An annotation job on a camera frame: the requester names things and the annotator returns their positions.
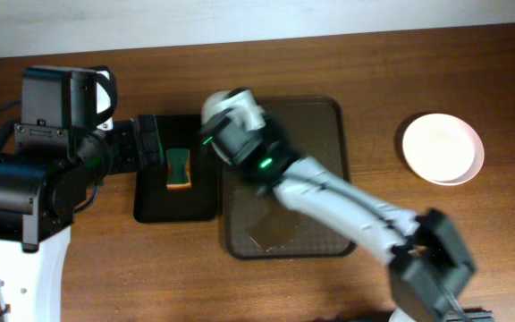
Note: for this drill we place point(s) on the brown plastic serving tray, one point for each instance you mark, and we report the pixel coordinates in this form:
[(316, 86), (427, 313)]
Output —
[(256, 227)]

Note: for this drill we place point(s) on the black plastic tray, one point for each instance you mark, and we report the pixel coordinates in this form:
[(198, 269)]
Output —
[(154, 203)]

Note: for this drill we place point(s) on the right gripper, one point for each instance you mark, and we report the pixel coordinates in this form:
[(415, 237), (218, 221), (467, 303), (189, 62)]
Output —
[(238, 146)]

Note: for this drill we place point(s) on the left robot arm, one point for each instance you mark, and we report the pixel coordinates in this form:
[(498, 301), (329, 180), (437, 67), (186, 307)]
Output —
[(53, 160)]

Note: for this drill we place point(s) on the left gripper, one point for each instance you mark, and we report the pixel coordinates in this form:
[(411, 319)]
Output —
[(148, 140)]

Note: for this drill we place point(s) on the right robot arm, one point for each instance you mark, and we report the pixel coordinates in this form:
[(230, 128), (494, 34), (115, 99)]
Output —
[(428, 263)]

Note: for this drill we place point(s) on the green and orange sponge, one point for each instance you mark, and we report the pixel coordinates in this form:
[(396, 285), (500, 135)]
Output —
[(178, 163)]

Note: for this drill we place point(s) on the pale green plate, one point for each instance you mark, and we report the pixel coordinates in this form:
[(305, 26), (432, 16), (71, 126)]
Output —
[(219, 102)]

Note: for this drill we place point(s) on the pale pink plate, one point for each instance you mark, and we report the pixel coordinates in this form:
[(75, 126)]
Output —
[(443, 149)]

